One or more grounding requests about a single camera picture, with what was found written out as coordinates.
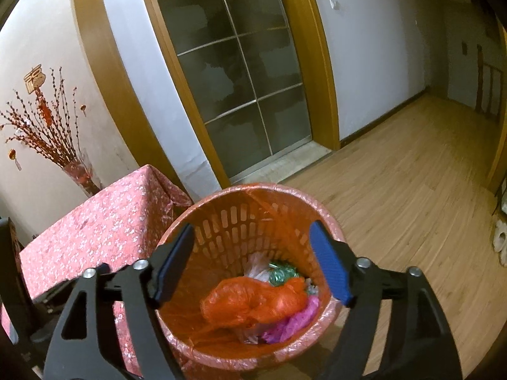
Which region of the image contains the teal green plastic bag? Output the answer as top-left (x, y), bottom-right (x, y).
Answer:
top-left (268, 261), bottom-right (300, 287)

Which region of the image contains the white plastic bag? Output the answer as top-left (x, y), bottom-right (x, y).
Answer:
top-left (243, 252), bottom-right (270, 282)

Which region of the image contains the orange lined trash basket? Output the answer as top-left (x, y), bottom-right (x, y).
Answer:
top-left (155, 183), bottom-right (348, 372)

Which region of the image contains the red hanging knot ornament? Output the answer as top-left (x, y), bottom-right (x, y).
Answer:
top-left (23, 64), bottom-right (53, 127)

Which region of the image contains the purple plastic bag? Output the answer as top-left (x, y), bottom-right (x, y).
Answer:
top-left (260, 295), bottom-right (320, 344)

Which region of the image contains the wall light switch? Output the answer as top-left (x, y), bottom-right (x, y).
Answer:
top-left (329, 0), bottom-right (340, 10)

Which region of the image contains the wooden chair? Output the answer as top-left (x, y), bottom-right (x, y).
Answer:
top-left (474, 45), bottom-right (504, 123)

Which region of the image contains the red floral tablecloth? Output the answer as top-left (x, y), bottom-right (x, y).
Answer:
top-left (0, 163), bottom-right (194, 377)

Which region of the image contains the orange plastic bag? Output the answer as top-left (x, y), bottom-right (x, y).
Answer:
top-left (200, 276), bottom-right (308, 328)

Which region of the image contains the glass sliding door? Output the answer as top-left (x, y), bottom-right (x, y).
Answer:
top-left (157, 0), bottom-right (312, 181)

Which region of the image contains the cluttered storage shelf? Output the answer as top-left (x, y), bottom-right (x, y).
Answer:
top-left (492, 176), bottom-right (507, 267)

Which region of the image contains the red branch vase decoration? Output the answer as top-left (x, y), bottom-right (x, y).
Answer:
top-left (1, 69), bottom-right (102, 197)

